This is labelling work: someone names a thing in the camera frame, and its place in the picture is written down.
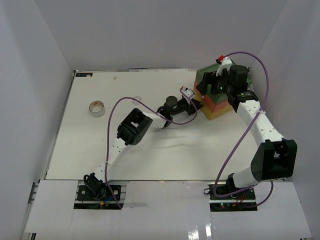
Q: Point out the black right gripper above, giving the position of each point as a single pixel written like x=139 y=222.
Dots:
x=210 y=78

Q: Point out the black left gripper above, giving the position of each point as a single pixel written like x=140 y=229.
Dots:
x=191 y=108

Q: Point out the small clear tape roll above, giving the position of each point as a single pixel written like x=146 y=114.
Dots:
x=136 y=100

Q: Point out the large clear tape roll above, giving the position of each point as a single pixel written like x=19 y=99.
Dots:
x=97 y=109

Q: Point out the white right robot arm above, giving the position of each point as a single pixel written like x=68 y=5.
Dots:
x=275 y=156

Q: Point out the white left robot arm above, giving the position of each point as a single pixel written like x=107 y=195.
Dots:
x=131 y=131

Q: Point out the green drawer cabinet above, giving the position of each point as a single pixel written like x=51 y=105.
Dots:
x=239 y=82

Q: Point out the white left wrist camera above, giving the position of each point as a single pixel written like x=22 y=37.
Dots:
x=187 y=93

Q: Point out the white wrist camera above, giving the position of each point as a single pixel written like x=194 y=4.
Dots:
x=187 y=93
x=224 y=63

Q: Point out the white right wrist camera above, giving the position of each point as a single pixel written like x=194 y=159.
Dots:
x=224 y=63

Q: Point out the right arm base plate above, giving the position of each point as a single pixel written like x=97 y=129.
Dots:
x=240 y=202

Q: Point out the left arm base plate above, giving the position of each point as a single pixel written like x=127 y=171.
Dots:
x=86 y=200

